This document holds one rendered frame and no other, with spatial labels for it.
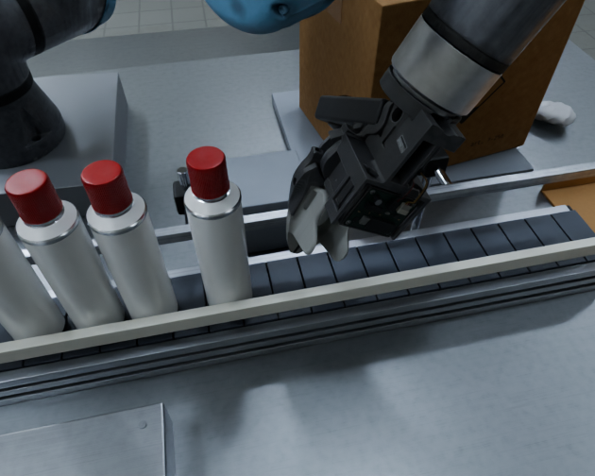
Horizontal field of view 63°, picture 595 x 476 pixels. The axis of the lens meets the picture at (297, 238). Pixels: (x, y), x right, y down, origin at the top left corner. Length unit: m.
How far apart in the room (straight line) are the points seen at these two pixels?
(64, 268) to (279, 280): 0.24
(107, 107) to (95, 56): 0.32
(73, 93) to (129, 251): 0.51
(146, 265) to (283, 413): 0.21
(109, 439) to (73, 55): 0.87
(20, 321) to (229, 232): 0.22
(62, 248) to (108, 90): 0.50
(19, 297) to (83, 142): 0.35
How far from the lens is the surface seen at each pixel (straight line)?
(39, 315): 0.55
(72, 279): 0.49
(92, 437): 0.53
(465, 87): 0.38
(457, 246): 0.65
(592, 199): 0.86
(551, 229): 0.71
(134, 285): 0.49
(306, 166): 0.45
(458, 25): 0.37
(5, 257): 0.49
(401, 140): 0.39
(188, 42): 1.18
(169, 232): 0.53
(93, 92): 0.92
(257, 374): 0.57
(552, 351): 0.66
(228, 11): 0.29
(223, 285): 0.51
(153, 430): 0.51
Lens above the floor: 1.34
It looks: 48 degrees down
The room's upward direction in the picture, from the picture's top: straight up
